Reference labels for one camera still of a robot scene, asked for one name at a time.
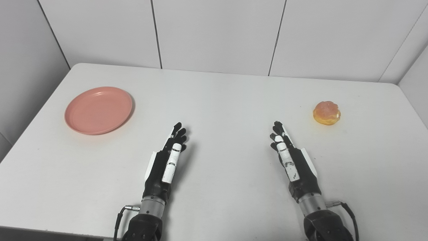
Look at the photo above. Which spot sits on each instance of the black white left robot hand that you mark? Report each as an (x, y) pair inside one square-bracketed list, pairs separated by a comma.
[(157, 170)]

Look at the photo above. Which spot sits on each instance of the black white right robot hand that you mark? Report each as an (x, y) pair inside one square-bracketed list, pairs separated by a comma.
[(302, 174)]

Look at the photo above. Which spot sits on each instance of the glazed cream puff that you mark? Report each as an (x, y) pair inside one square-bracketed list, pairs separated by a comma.
[(327, 113)]

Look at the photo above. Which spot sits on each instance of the pink round plate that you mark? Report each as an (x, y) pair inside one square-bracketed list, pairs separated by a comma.
[(98, 110)]

